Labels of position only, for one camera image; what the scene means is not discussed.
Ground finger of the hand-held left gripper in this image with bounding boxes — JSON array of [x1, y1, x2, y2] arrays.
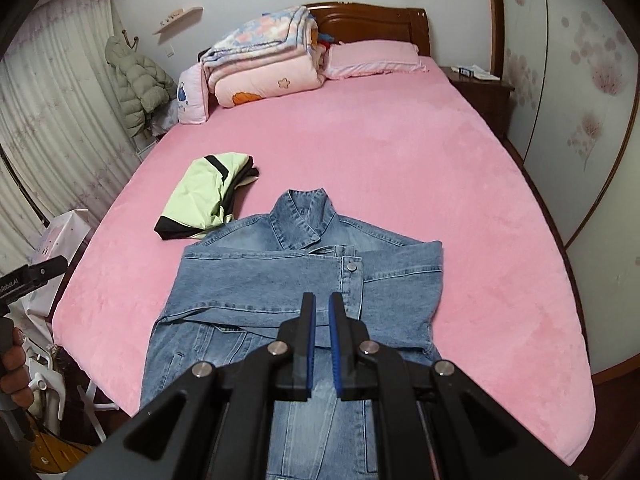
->
[[27, 255, 68, 283]]

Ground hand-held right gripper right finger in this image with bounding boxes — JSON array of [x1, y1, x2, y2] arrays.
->
[[327, 291, 576, 480]]

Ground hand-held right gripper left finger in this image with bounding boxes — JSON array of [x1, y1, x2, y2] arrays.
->
[[65, 291, 318, 480]]

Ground blue denim jacket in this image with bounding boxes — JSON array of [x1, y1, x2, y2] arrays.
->
[[140, 187, 446, 480]]

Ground person's left hand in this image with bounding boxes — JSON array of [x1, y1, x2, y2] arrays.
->
[[0, 329, 33, 411]]

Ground white printed gift bag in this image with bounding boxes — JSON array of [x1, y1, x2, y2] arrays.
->
[[32, 208, 93, 311]]

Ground white plastic chair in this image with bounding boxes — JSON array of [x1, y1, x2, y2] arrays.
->
[[20, 330, 121, 436]]

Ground pale patterned curtain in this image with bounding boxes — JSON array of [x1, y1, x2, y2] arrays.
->
[[0, 0, 151, 271]]

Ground green and black garment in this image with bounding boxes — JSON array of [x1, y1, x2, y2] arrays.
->
[[154, 152, 261, 241]]

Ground bed with pink sheet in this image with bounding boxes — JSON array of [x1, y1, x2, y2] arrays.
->
[[50, 2, 596, 461]]

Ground beige puffer jacket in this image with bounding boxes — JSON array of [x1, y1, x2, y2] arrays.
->
[[105, 35, 176, 138]]

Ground small pink printed cushion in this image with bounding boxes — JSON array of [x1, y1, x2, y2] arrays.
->
[[176, 65, 210, 125]]

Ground folded pink quilt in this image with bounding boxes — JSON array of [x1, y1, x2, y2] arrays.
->
[[207, 45, 326, 109]]

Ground wooden nightstand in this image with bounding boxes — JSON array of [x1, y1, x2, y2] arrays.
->
[[440, 65, 516, 138]]

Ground pink pillow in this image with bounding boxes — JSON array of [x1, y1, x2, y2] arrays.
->
[[322, 40, 431, 81]]

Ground white papers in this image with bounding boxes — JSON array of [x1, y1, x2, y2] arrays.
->
[[450, 64, 501, 82]]

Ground folded floral quilt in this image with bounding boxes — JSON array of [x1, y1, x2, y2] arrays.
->
[[201, 6, 318, 78]]

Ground wooden headboard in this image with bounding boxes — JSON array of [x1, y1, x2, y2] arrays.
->
[[197, 2, 432, 58]]

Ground floral sliding wardrobe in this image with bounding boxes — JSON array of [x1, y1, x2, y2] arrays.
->
[[482, 0, 640, 376]]

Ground wooden wall shelf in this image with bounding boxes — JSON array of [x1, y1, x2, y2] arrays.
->
[[152, 6, 203, 36]]

